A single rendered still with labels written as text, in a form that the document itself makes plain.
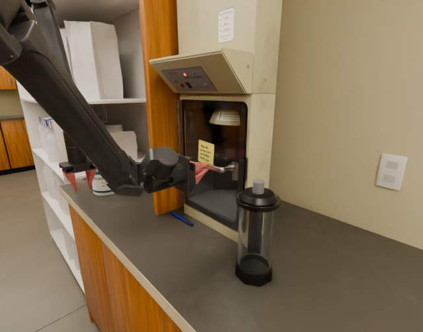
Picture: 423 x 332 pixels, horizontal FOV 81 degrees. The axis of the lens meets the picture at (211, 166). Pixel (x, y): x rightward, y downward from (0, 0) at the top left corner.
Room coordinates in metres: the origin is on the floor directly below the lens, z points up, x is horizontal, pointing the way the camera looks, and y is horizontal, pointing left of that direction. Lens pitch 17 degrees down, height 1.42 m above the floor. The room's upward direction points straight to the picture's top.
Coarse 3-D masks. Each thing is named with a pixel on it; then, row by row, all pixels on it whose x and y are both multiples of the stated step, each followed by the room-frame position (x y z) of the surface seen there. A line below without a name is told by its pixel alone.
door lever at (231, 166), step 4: (208, 164) 0.71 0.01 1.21; (232, 164) 0.70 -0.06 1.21; (204, 168) 0.72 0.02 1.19; (208, 168) 0.71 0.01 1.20; (212, 168) 0.69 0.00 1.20; (216, 168) 0.68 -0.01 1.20; (220, 168) 0.67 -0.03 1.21; (224, 168) 0.67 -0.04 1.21; (228, 168) 0.68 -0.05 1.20; (232, 168) 0.69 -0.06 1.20; (220, 172) 0.66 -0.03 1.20; (224, 172) 0.67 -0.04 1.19
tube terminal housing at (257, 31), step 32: (192, 0) 0.85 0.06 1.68; (224, 0) 0.75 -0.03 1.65; (256, 0) 0.67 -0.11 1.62; (192, 32) 0.85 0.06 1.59; (256, 32) 0.68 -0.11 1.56; (256, 64) 0.68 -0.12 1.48; (192, 96) 0.85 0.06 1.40; (224, 96) 0.75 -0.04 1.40; (256, 96) 0.69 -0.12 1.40; (256, 128) 0.69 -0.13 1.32; (256, 160) 0.70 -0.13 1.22
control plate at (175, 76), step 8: (168, 72) 0.80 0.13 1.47; (176, 72) 0.77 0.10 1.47; (184, 72) 0.75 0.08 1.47; (192, 72) 0.72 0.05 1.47; (200, 72) 0.70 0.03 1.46; (176, 80) 0.81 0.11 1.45; (184, 80) 0.78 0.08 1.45; (192, 80) 0.75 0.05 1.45; (200, 80) 0.73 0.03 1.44; (208, 80) 0.71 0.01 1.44; (176, 88) 0.85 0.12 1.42; (184, 88) 0.82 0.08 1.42; (192, 88) 0.79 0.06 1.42; (200, 88) 0.76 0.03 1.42; (208, 88) 0.74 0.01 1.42
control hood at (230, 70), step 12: (216, 48) 0.61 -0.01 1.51; (228, 48) 0.61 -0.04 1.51; (156, 60) 0.79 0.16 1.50; (168, 60) 0.75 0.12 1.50; (180, 60) 0.71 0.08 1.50; (192, 60) 0.68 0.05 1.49; (204, 60) 0.65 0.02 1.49; (216, 60) 0.63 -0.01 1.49; (228, 60) 0.61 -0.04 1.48; (240, 60) 0.64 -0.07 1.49; (252, 60) 0.67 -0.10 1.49; (216, 72) 0.66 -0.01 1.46; (228, 72) 0.64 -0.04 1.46; (240, 72) 0.64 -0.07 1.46; (168, 84) 0.86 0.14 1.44; (216, 84) 0.70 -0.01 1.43; (228, 84) 0.67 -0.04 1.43; (240, 84) 0.65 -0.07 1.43
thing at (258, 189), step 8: (256, 184) 0.55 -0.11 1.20; (264, 184) 0.56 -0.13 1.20; (248, 192) 0.56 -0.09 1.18; (256, 192) 0.55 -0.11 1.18; (264, 192) 0.56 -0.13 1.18; (272, 192) 0.56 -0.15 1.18; (248, 200) 0.53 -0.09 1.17; (256, 200) 0.52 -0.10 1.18; (264, 200) 0.52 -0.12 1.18; (272, 200) 0.53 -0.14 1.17
